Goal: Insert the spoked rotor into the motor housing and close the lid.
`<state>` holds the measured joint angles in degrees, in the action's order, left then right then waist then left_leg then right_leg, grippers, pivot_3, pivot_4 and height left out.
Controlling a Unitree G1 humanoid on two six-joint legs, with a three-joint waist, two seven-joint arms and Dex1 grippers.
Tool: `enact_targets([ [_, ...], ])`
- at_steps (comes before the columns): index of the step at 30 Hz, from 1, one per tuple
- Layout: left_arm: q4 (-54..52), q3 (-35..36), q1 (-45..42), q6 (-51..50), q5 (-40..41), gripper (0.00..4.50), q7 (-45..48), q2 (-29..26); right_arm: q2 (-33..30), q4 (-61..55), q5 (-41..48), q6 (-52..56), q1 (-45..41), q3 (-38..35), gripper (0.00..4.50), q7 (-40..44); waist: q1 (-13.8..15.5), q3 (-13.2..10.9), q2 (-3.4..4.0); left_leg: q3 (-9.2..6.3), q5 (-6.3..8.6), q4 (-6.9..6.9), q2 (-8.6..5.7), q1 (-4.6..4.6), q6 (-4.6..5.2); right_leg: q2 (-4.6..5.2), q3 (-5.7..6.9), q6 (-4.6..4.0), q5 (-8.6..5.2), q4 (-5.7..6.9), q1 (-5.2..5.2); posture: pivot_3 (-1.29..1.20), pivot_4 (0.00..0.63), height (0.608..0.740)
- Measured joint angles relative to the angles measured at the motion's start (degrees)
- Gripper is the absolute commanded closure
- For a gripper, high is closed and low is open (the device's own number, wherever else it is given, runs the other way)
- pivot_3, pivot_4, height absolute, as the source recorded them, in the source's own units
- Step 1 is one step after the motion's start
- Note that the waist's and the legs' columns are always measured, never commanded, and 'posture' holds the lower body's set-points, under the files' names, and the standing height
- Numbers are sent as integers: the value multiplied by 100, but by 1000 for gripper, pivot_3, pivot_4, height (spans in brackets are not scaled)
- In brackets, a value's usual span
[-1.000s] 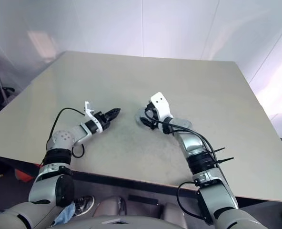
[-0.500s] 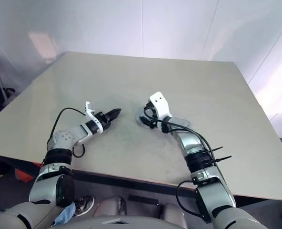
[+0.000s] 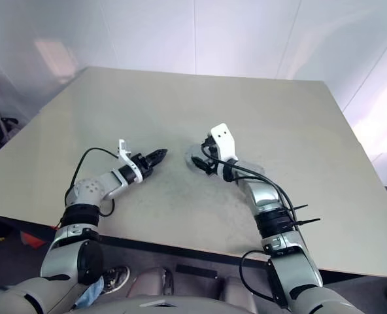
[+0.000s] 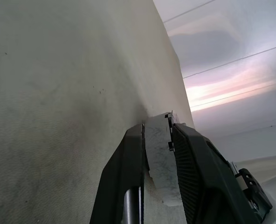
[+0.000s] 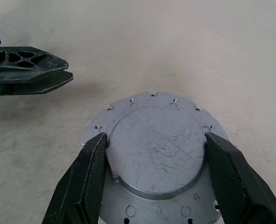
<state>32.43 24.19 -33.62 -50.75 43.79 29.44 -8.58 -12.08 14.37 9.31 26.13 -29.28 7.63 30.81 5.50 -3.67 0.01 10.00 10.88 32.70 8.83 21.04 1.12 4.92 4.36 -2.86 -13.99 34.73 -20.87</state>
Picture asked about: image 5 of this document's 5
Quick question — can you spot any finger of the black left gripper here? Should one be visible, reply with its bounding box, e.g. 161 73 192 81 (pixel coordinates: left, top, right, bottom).
0 69 74 98
0 45 69 74

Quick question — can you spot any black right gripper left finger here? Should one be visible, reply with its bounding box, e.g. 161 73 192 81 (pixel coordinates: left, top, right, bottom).
41 132 109 224

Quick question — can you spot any grey notched motor cover plate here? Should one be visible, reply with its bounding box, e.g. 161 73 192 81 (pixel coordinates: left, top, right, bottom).
78 91 230 224

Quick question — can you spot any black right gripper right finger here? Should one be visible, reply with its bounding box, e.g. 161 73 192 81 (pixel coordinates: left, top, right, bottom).
204 132 276 224

